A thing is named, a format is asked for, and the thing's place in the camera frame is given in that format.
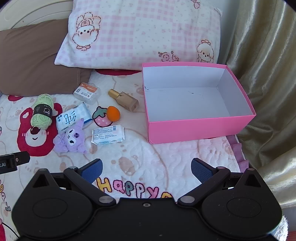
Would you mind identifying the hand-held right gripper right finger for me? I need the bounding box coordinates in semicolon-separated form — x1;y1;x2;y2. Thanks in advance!
178;158;264;205

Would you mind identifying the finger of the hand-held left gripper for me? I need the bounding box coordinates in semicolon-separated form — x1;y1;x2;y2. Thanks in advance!
14;152;30;165

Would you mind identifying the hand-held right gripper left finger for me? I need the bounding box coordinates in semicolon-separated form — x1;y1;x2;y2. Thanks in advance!
31;159;117;207

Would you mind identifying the purple plush toy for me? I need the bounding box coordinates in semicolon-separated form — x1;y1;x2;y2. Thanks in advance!
53;118;89;154

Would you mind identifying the green yarn ball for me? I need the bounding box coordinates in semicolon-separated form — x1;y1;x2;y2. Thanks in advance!
31;94;55;129

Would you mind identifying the pink cardboard box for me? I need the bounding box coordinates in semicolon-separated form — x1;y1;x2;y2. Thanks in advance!
142;62;257;144

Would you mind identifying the blue white tissue packet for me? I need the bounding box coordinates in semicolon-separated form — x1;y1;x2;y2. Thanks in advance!
55;103;93;135

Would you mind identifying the white wet wipe packet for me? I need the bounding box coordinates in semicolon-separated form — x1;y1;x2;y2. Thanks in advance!
91;125;126;145

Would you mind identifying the pink ruffled bed skirt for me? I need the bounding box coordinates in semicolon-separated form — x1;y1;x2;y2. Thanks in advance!
228;136;249;172

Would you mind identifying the printed cartoon blanket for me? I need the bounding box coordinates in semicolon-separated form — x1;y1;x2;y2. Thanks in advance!
0;68;292;241

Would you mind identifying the orange makeup sponge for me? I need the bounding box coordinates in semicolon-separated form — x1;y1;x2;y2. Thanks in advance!
106;106;121;122

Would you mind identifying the gold perfume bottle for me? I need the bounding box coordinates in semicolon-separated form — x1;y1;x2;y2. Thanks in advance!
108;89;139;113

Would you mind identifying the small orange white packet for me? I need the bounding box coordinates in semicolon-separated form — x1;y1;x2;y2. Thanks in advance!
73;82;101;105

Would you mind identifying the brown pillow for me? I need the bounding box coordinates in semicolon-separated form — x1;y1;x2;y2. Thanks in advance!
0;19;93;96

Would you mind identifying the gold curtain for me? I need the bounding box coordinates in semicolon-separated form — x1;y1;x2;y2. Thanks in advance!
222;0;296;209

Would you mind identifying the pink checked cartoon pillow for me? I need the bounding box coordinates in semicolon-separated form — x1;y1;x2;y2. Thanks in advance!
54;0;223;71

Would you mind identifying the white headboard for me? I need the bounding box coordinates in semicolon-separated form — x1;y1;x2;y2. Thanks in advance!
0;0;77;32

